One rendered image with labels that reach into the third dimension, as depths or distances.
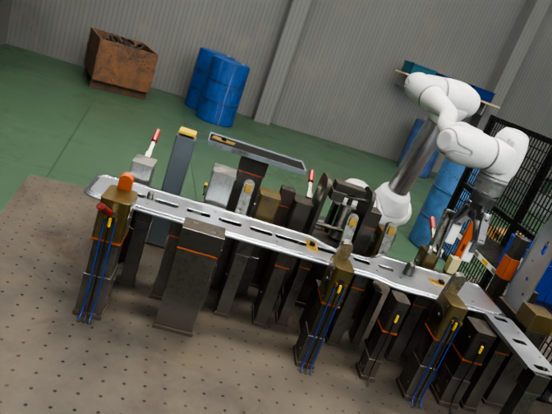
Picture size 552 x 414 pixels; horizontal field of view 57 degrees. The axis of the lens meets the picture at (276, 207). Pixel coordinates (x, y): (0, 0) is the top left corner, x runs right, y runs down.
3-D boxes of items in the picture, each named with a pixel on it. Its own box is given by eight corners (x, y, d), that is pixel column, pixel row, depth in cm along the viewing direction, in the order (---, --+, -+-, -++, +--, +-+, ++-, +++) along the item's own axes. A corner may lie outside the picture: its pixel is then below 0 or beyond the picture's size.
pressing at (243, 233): (77, 197, 142) (78, 192, 142) (98, 174, 163) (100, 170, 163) (508, 321, 164) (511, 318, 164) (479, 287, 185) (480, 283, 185)
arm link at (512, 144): (494, 173, 166) (464, 164, 161) (517, 129, 161) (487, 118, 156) (518, 186, 157) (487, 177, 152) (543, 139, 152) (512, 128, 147)
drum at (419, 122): (418, 170, 1007) (439, 123, 977) (434, 181, 947) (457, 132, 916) (390, 162, 987) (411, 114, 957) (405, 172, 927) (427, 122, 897)
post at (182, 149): (144, 243, 193) (175, 135, 180) (148, 235, 200) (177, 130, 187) (164, 249, 194) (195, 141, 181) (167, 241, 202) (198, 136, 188)
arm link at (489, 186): (488, 177, 155) (479, 194, 156) (513, 186, 156) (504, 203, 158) (475, 168, 163) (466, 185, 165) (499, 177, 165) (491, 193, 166)
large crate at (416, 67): (423, 79, 935) (428, 68, 929) (433, 82, 901) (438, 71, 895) (400, 71, 920) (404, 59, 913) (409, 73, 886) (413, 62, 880)
